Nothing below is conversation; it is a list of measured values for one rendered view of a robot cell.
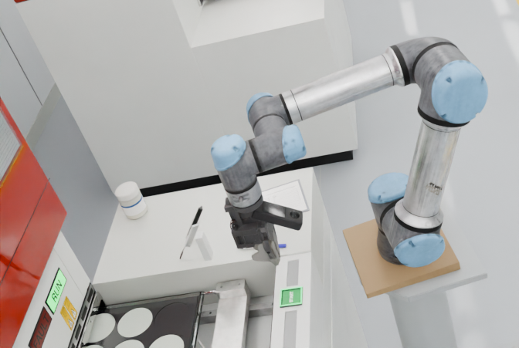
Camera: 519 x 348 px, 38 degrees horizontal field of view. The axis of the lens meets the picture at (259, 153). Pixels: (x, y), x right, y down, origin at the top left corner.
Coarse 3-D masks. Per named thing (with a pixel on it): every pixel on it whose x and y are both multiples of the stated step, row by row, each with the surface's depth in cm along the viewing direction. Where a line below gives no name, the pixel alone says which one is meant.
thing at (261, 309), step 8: (256, 304) 200; (264, 304) 199; (272, 304) 198; (208, 312) 202; (216, 312) 202; (256, 312) 199; (264, 312) 199; (272, 312) 198; (200, 320) 203; (208, 320) 202
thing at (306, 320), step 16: (288, 256) 195; (304, 256) 193; (288, 272) 191; (304, 272) 188; (288, 288) 186; (304, 288) 184; (320, 288) 196; (304, 304) 180; (320, 304) 192; (288, 320) 178; (304, 320) 176; (320, 320) 188; (272, 336) 175; (288, 336) 174; (304, 336) 172; (320, 336) 184
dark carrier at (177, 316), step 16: (144, 304) 204; (160, 304) 203; (176, 304) 201; (192, 304) 199; (160, 320) 198; (176, 320) 196; (192, 320) 195; (112, 336) 198; (144, 336) 195; (160, 336) 193
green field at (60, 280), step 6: (60, 276) 191; (54, 282) 188; (60, 282) 191; (54, 288) 187; (60, 288) 190; (54, 294) 187; (60, 294) 190; (48, 300) 183; (54, 300) 186; (54, 306) 186
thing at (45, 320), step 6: (42, 318) 179; (48, 318) 182; (42, 324) 179; (48, 324) 181; (36, 330) 176; (42, 330) 178; (36, 336) 175; (42, 336) 178; (36, 342) 175; (42, 342) 178
